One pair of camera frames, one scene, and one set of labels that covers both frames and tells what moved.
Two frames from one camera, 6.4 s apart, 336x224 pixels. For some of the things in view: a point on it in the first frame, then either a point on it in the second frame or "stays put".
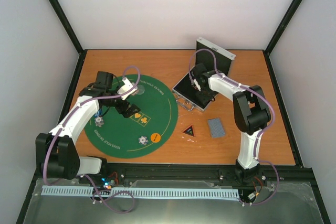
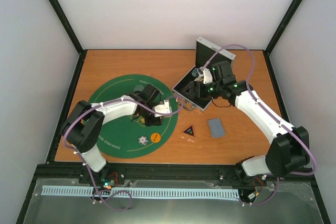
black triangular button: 189,130 stays put
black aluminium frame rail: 184,171 stays put
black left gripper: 121,109 -> 148,123
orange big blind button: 155,137 stays put
